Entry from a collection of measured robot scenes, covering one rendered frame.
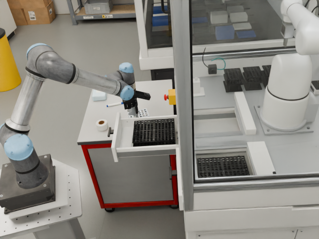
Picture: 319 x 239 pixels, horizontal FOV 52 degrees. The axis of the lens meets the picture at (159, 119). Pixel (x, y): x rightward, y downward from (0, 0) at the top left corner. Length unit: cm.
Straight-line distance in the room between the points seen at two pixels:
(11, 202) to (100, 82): 70
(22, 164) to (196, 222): 81
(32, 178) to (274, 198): 107
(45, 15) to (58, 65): 452
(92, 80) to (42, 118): 213
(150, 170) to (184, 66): 132
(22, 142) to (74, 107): 209
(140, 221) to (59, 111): 168
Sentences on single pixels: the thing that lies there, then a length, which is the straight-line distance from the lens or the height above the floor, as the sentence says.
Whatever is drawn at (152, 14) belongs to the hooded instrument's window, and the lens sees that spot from 229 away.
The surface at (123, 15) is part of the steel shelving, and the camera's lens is 544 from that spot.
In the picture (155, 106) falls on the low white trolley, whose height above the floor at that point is 76.
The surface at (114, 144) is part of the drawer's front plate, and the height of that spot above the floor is 93.
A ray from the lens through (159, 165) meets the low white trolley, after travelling 210.
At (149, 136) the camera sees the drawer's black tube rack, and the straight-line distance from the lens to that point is 171.
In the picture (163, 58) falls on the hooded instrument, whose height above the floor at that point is 89.
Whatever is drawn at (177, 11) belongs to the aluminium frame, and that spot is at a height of 174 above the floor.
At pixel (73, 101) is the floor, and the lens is 375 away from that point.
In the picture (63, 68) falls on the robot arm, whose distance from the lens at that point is 146.
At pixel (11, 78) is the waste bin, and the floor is 13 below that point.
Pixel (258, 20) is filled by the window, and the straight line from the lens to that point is 88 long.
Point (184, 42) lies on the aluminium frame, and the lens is 86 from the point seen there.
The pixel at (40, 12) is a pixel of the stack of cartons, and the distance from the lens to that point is 597.
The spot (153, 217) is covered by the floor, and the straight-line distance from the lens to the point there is 247.
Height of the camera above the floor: 203
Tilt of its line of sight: 39 degrees down
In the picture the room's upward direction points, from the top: 6 degrees counter-clockwise
